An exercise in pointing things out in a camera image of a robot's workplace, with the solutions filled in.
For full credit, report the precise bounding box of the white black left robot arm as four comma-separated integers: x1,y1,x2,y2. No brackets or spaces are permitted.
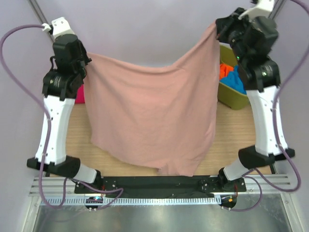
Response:
27,34,103,193

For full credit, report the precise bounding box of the blue t shirt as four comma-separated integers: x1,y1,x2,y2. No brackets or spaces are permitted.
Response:
220,65,246,94

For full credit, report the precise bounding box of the dusty pink t shirt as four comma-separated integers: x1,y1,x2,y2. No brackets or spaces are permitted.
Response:
84,23,220,176

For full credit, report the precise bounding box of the folded magenta t shirt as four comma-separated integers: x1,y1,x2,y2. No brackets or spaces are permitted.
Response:
75,85,85,104

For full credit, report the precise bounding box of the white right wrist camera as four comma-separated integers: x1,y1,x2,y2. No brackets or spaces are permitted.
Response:
238,0,275,20

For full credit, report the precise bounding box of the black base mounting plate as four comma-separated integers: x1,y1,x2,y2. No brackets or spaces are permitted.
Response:
74,175,247,199

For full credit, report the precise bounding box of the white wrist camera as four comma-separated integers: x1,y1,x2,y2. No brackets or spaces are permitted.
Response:
42,17,75,40
238,0,275,20

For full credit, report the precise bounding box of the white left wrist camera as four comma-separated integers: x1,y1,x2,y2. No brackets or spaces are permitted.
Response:
42,17,75,40

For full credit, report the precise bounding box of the white slotted cable duct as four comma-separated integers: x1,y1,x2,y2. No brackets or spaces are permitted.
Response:
41,196,222,206

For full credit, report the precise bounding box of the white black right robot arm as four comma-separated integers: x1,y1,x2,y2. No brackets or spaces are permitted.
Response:
215,8,295,191

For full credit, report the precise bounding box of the orange t shirt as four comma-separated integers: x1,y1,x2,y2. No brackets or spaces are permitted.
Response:
219,63,234,80

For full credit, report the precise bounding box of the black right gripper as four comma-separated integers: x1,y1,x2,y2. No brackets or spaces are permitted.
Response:
216,7,257,66

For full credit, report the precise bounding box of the olive green plastic bin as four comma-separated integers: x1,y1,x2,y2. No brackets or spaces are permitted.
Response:
218,45,249,110

